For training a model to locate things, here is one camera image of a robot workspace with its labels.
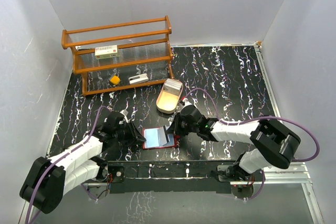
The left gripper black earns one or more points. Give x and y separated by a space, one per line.
134 133

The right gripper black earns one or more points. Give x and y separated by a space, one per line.
175 127

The red leather card holder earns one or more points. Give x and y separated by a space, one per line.
152 140

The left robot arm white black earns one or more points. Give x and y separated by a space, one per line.
49 179

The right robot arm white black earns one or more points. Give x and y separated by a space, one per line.
275 144

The stack of credit cards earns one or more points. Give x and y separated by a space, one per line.
173 84

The beige oval tray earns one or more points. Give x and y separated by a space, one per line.
168 99

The white stapler-like object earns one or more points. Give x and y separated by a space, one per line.
141 78

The yellow square object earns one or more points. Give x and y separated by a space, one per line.
114 80

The wooden shelf rack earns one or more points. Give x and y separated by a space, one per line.
143 47

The white red box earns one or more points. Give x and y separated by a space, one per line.
106 52

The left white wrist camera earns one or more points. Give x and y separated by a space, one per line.
125 115

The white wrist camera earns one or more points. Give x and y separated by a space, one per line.
125 115
185 102

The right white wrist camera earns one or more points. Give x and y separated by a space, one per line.
185 102

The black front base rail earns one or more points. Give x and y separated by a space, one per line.
165 176

